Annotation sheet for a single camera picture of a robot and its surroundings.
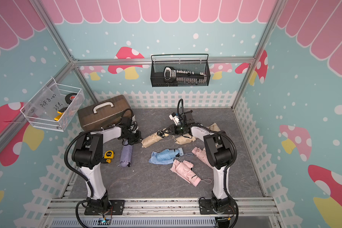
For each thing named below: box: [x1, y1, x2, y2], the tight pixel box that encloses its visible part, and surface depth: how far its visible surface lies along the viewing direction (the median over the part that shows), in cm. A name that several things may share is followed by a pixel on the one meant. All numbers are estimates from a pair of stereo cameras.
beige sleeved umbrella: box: [171, 133, 197, 145], surface depth 99 cm
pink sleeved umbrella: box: [170, 159, 201, 187], surface depth 85 cm
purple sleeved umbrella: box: [119, 139, 134, 168], surface depth 91 cm
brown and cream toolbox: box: [77, 94, 131, 133], surface depth 92 cm
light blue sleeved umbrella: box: [148, 147, 184, 165], surface depth 91 cm
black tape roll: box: [65, 92, 78, 105], surface depth 81 cm
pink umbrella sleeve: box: [191, 146, 214, 170], surface depth 91 cm
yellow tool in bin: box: [53, 111, 64, 122], surface depth 64 cm
